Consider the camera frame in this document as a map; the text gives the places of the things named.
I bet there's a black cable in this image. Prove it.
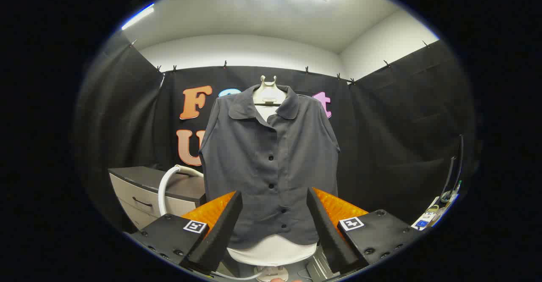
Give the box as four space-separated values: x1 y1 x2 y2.
440 135 465 202

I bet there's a white steamer stand base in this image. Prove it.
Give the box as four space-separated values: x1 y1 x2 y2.
254 265 290 282

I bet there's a grey drawer cabinet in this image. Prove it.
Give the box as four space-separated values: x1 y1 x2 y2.
108 166 208 232

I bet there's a grey button-up shirt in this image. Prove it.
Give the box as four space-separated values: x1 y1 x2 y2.
199 84 340 250

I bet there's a row of black clips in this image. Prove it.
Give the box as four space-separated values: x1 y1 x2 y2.
129 40 430 86

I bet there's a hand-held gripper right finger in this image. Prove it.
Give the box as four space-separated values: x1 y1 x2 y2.
306 187 420 275

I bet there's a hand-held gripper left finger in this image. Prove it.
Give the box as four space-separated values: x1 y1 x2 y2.
129 190 244 274

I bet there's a narrow ceiling light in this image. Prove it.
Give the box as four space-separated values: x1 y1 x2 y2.
122 3 155 30

